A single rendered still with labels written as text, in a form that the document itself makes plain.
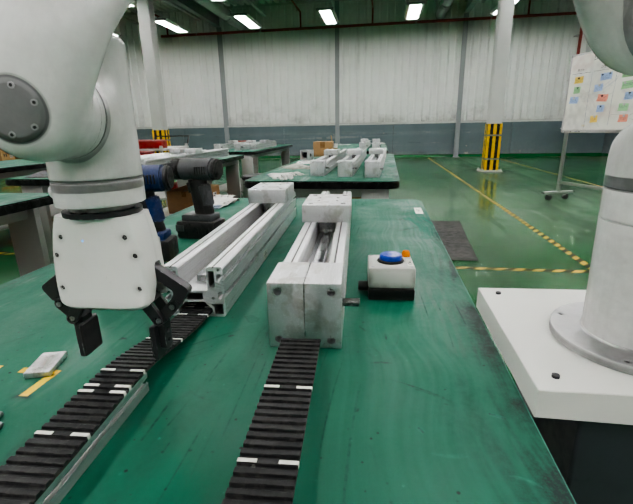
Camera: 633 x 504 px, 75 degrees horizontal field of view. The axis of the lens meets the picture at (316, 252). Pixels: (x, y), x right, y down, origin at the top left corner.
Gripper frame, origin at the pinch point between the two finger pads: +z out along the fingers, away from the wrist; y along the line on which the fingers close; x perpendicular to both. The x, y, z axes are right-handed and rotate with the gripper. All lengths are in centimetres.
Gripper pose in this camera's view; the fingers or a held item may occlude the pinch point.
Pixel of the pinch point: (125, 342)
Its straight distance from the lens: 52.6
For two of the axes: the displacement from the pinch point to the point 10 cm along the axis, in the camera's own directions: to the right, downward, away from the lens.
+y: 10.0, 0.1, -1.0
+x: 1.0, -2.9, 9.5
